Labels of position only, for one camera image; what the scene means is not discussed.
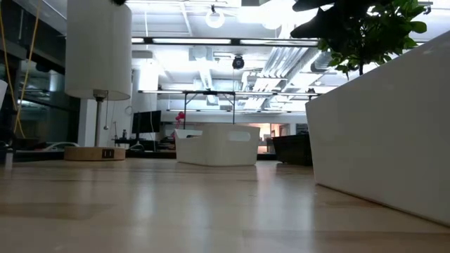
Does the black metal frame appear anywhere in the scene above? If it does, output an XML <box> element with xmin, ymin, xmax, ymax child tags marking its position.
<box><xmin>182</xmin><ymin>89</ymin><xmax>236</xmax><ymax>126</ymax></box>

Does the white shade table lamp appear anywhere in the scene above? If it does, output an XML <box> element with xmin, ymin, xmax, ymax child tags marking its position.
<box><xmin>64</xmin><ymin>0</ymin><xmax>133</xmax><ymax>162</ymax></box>

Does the white plastic basket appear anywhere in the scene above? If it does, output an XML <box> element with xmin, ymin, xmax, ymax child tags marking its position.
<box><xmin>304</xmin><ymin>30</ymin><xmax>450</xmax><ymax>228</ymax></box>
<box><xmin>174</xmin><ymin>122</ymin><xmax>261</xmax><ymax>167</ymax></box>

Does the black computer monitor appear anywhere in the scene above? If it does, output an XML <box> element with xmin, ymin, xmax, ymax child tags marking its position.
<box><xmin>131</xmin><ymin>110</ymin><xmax>162</xmax><ymax>134</ymax></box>

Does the ring ceiling light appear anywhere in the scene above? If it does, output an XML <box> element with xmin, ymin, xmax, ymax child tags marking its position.
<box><xmin>205</xmin><ymin>5</ymin><xmax>226</xmax><ymax>29</ymax></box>

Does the long ceiling light bar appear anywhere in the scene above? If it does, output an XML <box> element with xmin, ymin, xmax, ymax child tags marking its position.
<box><xmin>131</xmin><ymin>37</ymin><xmax>319</xmax><ymax>47</ymax></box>

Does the dark desk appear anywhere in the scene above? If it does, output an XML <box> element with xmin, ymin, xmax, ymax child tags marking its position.
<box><xmin>112</xmin><ymin>138</ymin><xmax>176</xmax><ymax>152</ymax></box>

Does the black plastic basket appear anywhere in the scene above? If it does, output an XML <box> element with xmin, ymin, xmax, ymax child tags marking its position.
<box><xmin>272</xmin><ymin>133</ymin><xmax>314</xmax><ymax>167</ymax></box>

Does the green potted plant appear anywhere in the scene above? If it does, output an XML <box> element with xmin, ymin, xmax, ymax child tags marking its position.
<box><xmin>318</xmin><ymin>0</ymin><xmax>428</xmax><ymax>77</ymax></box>

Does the yellow cable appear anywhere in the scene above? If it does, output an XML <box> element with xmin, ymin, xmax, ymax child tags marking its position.
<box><xmin>13</xmin><ymin>0</ymin><xmax>40</xmax><ymax>139</ymax></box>

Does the black aluminium rig frame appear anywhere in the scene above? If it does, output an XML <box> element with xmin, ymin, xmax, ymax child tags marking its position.
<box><xmin>13</xmin><ymin>149</ymin><xmax>176</xmax><ymax>162</ymax></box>

